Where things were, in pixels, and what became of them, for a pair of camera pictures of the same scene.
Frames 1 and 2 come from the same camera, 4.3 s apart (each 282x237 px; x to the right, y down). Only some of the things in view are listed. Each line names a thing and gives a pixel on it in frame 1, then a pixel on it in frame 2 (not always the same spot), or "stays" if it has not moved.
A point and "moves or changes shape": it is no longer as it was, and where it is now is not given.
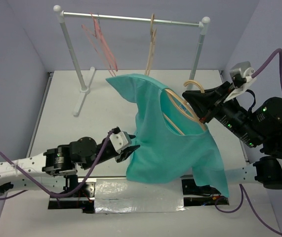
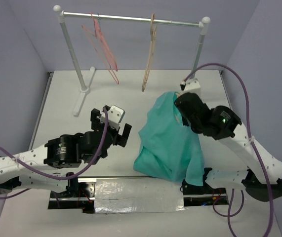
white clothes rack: (204, 23) stays
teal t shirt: (171, 141) moves or changes shape
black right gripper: (200, 100) to (183, 121)
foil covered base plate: (112, 195) stays
